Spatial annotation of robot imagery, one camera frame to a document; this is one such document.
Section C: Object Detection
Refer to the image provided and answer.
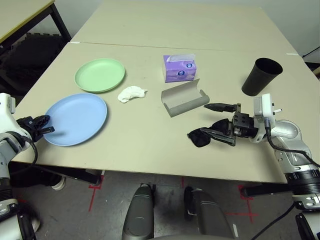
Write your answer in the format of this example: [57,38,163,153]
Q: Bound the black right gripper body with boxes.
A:
[231,102,260,147]

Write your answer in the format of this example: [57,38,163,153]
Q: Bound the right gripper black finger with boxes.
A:
[203,102,237,113]
[199,127,237,148]

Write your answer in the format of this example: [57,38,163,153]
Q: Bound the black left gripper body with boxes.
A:
[16,116,43,143]

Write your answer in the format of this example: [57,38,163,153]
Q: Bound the black sunglasses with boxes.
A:
[187,118,235,148]

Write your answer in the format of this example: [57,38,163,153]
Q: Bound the blue plastic plate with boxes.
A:
[42,93,108,147]

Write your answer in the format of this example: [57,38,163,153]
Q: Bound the grey glasses case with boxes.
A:
[161,78,210,118]

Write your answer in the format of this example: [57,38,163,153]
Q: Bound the black plastic cup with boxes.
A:
[241,57,284,97]

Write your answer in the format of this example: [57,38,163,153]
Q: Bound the white tissue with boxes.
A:
[117,85,148,103]

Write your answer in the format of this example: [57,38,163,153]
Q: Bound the black table foot bar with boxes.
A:
[37,164,101,186]
[243,183,293,197]

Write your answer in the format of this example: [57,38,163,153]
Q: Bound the purple tissue pack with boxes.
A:
[163,53,198,83]

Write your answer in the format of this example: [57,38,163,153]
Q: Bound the green plastic plate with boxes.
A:
[74,57,126,94]

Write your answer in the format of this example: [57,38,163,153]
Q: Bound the grey robot right leg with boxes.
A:
[184,186,236,240]

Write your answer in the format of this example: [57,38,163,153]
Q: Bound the grey robot leg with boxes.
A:
[121,183,155,240]
[184,186,236,240]

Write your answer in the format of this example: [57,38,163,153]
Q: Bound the red floor tape cross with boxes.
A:
[224,184,260,223]
[88,174,104,212]

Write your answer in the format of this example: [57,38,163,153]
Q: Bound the grey robot left leg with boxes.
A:
[121,183,155,240]

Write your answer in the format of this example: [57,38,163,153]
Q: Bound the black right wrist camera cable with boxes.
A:
[251,117,320,240]

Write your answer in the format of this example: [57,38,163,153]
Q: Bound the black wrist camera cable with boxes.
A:
[9,138,38,176]
[251,117,320,240]

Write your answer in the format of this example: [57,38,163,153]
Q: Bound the black left wrist camera cable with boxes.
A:
[9,138,38,176]

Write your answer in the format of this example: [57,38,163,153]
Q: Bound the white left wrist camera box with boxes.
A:
[0,92,26,141]

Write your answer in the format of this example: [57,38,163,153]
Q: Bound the yellow-edged side table black frame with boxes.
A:
[0,0,72,43]

